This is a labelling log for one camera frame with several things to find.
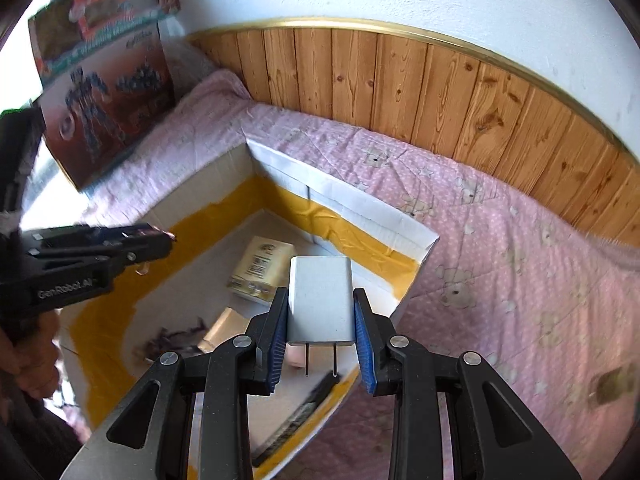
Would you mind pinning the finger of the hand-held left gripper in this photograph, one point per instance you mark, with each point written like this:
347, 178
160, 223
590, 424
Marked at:
130, 252
90, 237

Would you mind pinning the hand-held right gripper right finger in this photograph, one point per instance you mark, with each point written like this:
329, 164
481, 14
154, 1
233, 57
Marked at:
362, 355

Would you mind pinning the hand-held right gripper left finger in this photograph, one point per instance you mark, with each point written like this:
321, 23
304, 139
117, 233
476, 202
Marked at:
277, 355

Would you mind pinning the pink stapler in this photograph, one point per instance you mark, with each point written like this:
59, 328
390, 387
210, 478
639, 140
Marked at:
295, 357

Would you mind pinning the gold box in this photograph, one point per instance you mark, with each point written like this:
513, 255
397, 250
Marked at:
225, 327

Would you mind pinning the black marker pen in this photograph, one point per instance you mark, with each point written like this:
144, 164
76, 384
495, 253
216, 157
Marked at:
300, 410

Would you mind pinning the grey wall charger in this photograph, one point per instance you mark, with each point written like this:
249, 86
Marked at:
320, 300

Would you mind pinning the pale yellow labelled box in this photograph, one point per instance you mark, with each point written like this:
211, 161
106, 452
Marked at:
255, 265

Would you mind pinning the white cardboard box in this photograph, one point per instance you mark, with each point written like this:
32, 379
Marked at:
350, 205

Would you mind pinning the person's left hand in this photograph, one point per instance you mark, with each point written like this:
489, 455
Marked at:
30, 360

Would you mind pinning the orange robot toy box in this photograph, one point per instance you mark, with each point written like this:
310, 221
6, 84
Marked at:
110, 110

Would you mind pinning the pink bear print blanket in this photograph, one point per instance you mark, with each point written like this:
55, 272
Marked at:
500, 285

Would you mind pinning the teal and red toy box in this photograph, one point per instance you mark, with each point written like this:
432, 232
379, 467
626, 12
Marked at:
100, 20

